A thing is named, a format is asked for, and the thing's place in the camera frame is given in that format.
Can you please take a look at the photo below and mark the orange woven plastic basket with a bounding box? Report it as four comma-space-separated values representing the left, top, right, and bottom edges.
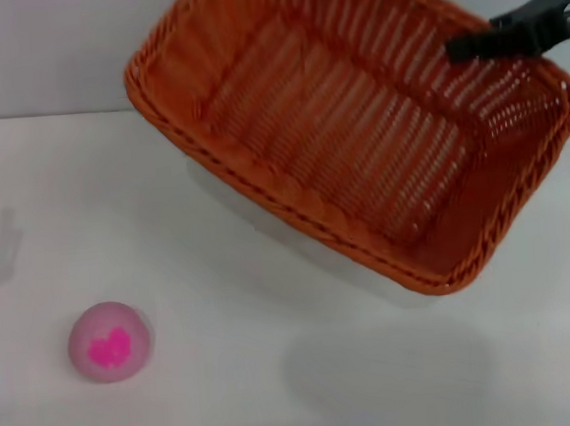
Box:
117, 0, 570, 320

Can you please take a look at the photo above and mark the pink ball with magenta patch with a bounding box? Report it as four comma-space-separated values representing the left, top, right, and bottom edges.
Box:
64, 296, 160, 389

